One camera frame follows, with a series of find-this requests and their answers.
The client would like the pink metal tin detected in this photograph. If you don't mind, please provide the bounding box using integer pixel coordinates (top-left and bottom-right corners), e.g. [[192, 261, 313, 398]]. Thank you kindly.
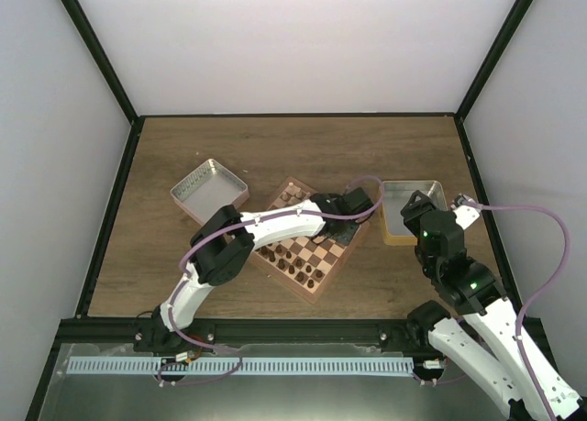
[[170, 159, 249, 225]]

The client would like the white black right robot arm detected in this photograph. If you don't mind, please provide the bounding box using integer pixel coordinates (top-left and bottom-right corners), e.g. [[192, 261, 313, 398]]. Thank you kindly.
[[401, 191, 586, 420]]

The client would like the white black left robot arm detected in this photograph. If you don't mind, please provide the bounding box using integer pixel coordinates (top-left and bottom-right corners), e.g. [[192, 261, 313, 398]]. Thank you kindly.
[[144, 187, 382, 352]]

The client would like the wooden chess board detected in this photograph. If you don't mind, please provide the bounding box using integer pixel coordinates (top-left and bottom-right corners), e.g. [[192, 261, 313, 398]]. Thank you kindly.
[[247, 176, 371, 305]]

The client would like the yellow bear tin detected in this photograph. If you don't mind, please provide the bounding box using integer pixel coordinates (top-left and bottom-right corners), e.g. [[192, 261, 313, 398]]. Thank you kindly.
[[380, 180, 447, 247]]

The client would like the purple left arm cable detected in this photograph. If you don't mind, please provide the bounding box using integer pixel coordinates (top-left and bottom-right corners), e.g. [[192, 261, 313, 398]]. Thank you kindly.
[[155, 176, 386, 388]]

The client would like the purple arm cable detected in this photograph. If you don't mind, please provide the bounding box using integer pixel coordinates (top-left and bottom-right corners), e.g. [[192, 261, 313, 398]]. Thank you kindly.
[[155, 176, 386, 388], [435, 200, 572, 421]]

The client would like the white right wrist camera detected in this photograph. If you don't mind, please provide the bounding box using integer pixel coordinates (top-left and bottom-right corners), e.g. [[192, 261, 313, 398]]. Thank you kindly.
[[450, 194, 482, 230]]

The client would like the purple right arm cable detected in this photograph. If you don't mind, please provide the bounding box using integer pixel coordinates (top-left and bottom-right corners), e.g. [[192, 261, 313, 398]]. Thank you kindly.
[[435, 200, 572, 421]]

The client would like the black aluminium frame rail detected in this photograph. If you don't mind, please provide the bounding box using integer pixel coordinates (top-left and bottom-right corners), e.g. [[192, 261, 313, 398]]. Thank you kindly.
[[56, 317, 430, 353]]

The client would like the light blue slotted cable duct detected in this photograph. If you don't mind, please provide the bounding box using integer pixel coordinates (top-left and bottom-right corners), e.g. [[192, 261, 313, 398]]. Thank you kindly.
[[66, 356, 414, 377]]

